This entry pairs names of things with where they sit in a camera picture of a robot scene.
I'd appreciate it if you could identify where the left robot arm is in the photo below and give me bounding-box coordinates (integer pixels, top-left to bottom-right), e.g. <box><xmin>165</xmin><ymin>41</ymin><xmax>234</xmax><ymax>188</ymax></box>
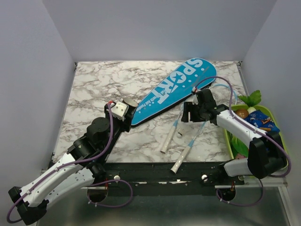
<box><xmin>8</xmin><ymin>98</ymin><xmax>138</xmax><ymax>226</ymax></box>

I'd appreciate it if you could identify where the badminton racket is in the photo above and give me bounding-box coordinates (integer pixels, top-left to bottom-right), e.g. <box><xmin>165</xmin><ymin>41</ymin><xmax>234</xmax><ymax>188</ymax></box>
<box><xmin>160</xmin><ymin>104</ymin><xmax>184</xmax><ymax>154</ymax></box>
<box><xmin>171</xmin><ymin>84</ymin><xmax>238</xmax><ymax>174</ymax></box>

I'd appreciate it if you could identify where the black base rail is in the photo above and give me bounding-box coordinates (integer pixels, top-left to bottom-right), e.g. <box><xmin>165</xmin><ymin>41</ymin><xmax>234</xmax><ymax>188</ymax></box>
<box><xmin>77</xmin><ymin>161</ymin><xmax>245</xmax><ymax>196</ymax></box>

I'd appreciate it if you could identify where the black shuttlecock tube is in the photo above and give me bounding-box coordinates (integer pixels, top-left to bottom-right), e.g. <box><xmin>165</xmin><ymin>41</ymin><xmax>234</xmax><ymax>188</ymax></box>
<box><xmin>122</xmin><ymin>97</ymin><xmax>138</xmax><ymax>114</ymax></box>

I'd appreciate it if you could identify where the brown toy mushroom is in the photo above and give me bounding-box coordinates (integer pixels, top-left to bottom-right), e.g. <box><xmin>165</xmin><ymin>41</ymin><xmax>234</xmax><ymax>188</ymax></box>
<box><xmin>235</xmin><ymin>109</ymin><xmax>249</xmax><ymax>119</ymax></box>

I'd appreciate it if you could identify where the blue snack bag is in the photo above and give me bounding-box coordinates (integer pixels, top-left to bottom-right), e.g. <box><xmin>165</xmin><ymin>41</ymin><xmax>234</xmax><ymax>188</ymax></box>
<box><xmin>245</xmin><ymin>110</ymin><xmax>280</xmax><ymax>132</ymax></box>

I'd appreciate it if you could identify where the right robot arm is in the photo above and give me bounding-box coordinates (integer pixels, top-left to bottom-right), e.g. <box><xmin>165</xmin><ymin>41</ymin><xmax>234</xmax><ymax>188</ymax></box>
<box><xmin>181</xmin><ymin>89</ymin><xmax>287</xmax><ymax>185</ymax></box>

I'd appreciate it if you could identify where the white feather shuttlecock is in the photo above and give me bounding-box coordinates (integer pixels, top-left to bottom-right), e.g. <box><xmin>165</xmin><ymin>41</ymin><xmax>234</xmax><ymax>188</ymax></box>
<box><xmin>176</xmin><ymin>129</ymin><xmax>185</xmax><ymax>138</ymax></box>

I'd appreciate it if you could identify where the purple toy onion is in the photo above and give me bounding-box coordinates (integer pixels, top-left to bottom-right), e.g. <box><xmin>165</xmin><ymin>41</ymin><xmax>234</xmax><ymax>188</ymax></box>
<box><xmin>235</xmin><ymin>153</ymin><xmax>245</xmax><ymax>159</ymax></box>

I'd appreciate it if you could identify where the green toy leaf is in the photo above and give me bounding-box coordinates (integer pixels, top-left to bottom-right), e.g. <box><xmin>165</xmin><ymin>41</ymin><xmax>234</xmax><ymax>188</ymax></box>
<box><xmin>238</xmin><ymin>90</ymin><xmax>261</xmax><ymax>107</ymax></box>

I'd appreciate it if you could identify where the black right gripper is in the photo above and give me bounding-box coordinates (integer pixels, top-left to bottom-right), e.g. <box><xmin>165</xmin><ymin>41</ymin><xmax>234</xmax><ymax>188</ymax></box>
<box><xmin>181</xmin><ymin>101</ymin><xmax>206</xmax><ymax>122</ymax></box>

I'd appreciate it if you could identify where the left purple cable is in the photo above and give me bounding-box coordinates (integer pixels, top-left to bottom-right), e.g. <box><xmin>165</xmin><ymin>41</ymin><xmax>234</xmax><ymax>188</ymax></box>
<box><xmin>6</xmin><ymin>101</ymin><xmax>115</xmax><ymax>224</ymax></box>

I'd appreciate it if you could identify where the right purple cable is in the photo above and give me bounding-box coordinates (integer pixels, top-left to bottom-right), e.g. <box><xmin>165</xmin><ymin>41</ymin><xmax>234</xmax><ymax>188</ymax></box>
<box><xmin>191</xmin><ymin>76</ymin><xmax>292</xmax><ymax>177</ymax></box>

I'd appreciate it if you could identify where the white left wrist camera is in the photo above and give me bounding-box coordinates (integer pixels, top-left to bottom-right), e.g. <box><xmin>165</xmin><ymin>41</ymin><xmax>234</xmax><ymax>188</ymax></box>
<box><xmin>111</xmin><ymin>101</ymin><xmax>128</xmax><ymax>121</ymax></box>

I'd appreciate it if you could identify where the blue racket bag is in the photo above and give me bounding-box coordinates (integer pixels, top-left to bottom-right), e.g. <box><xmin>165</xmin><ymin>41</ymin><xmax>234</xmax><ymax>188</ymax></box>
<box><xmin>132</xmin><ymin>58</ymin><xmax>217</xmax><ymax>127</ymax></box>

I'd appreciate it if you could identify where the purple cable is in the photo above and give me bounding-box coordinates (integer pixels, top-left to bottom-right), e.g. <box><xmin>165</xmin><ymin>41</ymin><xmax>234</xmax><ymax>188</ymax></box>
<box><xmin>6</xmin><ymin>101</ymin><xmax>115</xmax><ymax>224</ymax></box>
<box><xmin>191</xmin><ymin>76</ymin><xmax>292</xmax><ymax>177</ymax></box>

